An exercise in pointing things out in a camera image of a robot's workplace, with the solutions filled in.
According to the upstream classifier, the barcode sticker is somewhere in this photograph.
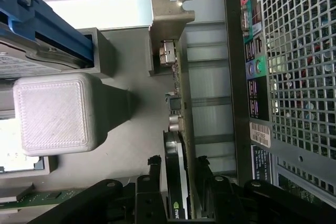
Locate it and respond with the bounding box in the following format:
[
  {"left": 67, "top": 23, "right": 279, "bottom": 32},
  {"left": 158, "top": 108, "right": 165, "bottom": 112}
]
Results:
[{"left": 248, "top": 121, "right": 273, "bottom": 149}]

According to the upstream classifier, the green RAM stick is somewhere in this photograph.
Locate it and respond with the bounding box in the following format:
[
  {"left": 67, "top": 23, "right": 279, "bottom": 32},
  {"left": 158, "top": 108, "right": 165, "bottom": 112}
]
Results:
[{"left": 15, "top": 187, "right": 92, "bottom": 206}]

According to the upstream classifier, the open metal PC case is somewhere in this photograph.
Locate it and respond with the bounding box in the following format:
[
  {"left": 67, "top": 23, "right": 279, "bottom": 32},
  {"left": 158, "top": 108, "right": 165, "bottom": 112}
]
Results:
[{"left": 222, "top": 0, "right": 336, "bottom": 209}]

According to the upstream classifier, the grey parts rack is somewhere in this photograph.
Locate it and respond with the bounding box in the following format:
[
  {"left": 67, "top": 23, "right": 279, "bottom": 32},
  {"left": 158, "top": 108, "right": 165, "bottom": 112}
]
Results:
[{"left": 0, "top": 27, "right": 169, "bottom": 224}]

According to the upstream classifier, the CPU chip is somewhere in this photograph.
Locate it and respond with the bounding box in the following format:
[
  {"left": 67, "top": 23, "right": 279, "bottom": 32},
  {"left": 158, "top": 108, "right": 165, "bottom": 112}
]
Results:
[{"left": 0, "top": 119, "right": 44, "bottom": 174}]

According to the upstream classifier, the hard disk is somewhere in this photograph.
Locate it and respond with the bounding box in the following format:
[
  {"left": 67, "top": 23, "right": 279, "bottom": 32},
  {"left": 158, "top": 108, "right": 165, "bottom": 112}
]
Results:
[{"left": 0, "top": 20, "right": 90, "bottom": 79}]

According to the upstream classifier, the blue disk carrier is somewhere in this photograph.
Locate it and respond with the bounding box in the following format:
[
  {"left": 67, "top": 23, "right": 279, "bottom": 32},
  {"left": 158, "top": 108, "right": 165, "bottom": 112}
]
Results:
[{"left": 0, "top": 0, "right": 96, "bottom": 68}]

